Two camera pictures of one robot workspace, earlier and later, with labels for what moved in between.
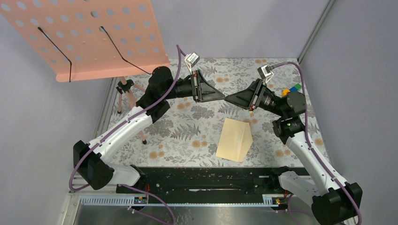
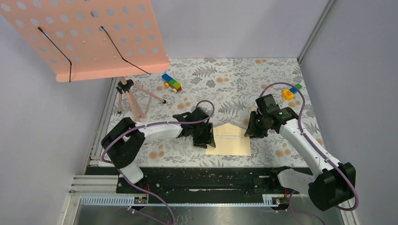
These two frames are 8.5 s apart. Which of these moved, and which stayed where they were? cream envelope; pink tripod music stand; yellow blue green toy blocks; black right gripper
Moved: cream envelope; black right gripper
Stayed: pink tripod music stand; yellow blue green toy blocks
